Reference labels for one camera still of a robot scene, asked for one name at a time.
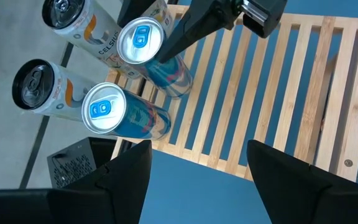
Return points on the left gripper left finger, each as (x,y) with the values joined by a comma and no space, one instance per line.
(117,193)

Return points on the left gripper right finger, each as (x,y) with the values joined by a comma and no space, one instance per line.
(306,199)

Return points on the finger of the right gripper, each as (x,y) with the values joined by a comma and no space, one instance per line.
(197,28)
(132,9)

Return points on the white orange Celsius can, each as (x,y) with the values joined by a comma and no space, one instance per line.
(34,84)
(162,12)
(98,40)

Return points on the blue silver Red Bull can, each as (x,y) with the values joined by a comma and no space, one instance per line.
(104,107)
(140,40)

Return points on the slatted bamboo shelf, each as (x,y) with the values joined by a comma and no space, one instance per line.
(325,93)

